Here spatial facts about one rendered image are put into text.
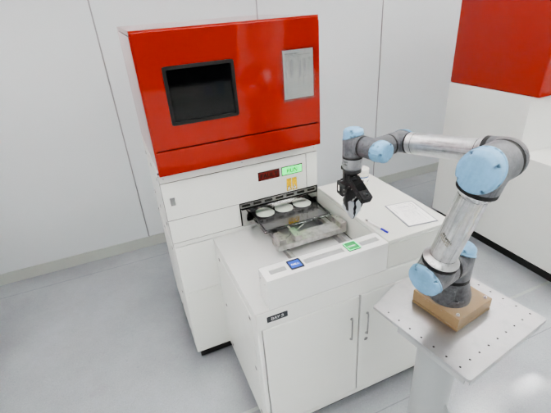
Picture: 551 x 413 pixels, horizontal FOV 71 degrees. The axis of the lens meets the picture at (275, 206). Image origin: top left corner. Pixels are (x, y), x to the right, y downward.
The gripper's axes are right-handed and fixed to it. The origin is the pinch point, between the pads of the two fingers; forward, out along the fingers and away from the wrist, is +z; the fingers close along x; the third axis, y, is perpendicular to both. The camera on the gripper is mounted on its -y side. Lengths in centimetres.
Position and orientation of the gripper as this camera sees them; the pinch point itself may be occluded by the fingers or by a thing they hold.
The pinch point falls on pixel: (353, 216)
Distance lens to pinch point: 156.0
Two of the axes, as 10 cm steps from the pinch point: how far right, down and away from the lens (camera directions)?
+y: -3.9, -4.1, 8.3
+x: -9.2, 2.4, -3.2
